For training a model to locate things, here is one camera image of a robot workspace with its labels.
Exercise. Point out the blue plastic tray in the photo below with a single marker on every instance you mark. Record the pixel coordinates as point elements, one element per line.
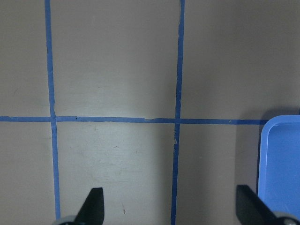
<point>279,164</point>

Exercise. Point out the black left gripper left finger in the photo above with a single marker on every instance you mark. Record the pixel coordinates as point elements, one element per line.
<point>92,210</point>

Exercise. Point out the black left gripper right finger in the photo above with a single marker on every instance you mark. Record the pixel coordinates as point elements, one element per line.
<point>250,209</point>

